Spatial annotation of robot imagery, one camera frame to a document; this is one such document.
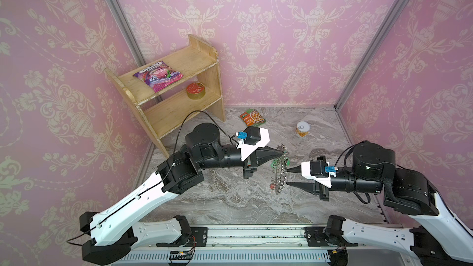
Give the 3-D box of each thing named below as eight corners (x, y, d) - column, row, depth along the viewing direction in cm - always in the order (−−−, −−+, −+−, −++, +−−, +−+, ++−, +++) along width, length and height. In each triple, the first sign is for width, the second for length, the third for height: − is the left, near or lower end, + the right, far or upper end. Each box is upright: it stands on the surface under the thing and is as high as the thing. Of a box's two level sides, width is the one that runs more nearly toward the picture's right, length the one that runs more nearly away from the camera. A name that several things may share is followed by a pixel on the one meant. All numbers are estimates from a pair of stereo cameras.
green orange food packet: (252, 130, 112) (253, 127, 110) (239, 117, 119) (239, 115, 117) (266, 121, 116) (266, 118, 115) (252, 109, 123) (252, 107, 121)
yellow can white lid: (296, 138, 108) (298, 131, 103) (293, 127, 113) (296, 121, 108) (308, 138, 108) (311, 131, 103) (305, 127, 113) (308, 120, 108)
